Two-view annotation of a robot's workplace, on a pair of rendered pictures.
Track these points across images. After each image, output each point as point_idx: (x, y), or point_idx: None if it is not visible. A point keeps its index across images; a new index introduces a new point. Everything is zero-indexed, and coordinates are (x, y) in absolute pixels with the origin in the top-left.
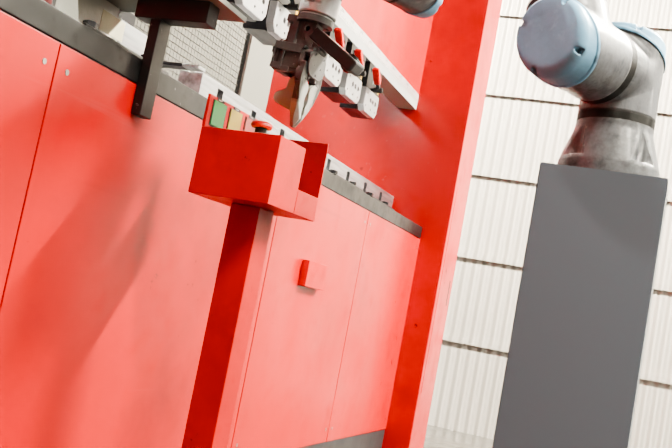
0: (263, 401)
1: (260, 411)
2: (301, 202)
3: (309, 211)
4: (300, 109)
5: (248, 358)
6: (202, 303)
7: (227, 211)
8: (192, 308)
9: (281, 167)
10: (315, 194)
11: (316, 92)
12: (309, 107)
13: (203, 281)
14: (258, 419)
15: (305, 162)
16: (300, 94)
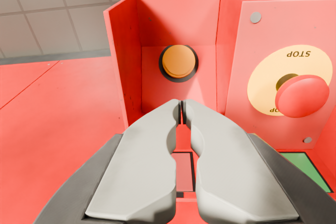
0: (7, 77)
1: (13, 74)
2: None
3: None
4: (205, 113)
5: (25, 88)
6: (102, 101)
7: (58, 157)
8: (117, 97)
9: None
10: (135, 0)
11: (89, 188)
12: (138, 128)
13: (103, 110)
14: (17, 71)
15: (129, 50)
16: (253, 145)
